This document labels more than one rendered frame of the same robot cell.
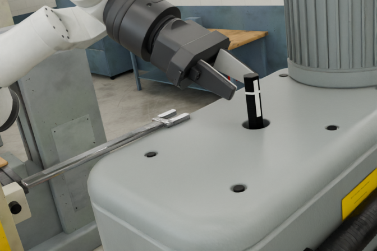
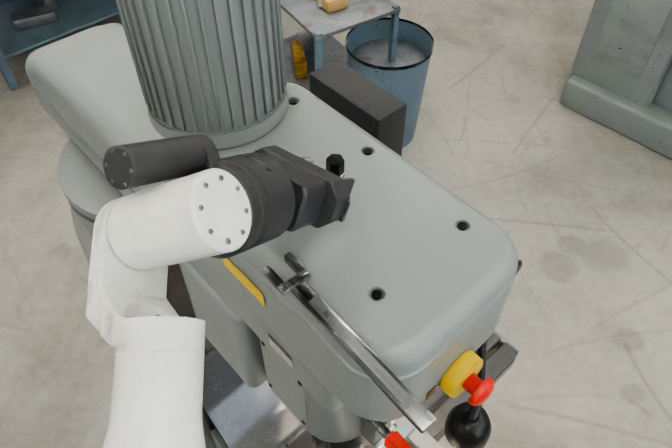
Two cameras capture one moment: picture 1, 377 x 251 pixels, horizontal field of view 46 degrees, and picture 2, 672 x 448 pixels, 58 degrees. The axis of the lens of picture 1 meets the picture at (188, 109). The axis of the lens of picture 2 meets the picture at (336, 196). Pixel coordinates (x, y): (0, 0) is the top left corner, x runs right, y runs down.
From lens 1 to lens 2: 0.77 m
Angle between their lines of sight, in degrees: 76
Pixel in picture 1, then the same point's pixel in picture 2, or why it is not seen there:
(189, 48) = (329, 176)
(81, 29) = (151, 302)
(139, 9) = (273, 184)
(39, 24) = (196, 338)
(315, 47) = (256, 101)
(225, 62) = not seen: hidden behind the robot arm
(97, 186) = (426, 349)
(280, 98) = not seen: hidden behind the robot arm
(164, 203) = (480, 278)
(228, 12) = not seen: outside the picture
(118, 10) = (261, 206)
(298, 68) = (234, 133)
